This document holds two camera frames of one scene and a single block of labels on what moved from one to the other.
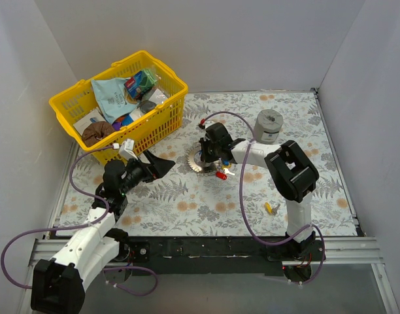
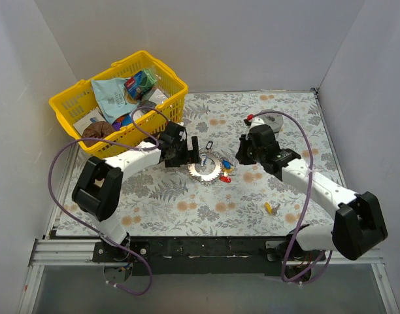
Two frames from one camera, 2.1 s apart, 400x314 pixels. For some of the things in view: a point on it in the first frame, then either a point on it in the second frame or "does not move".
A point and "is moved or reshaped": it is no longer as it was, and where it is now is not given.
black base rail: (204, 256) does not move
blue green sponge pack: (141, 83) does not move
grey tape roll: (267, 126) does not move
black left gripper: (148, 167) to (193, 150)
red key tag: (221, 175) is moved or reshaped
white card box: (94, 117) does not move
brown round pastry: (95, 131) does not move
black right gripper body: (207, 154) to (242, 152)
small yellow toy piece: (270, 210) does not move
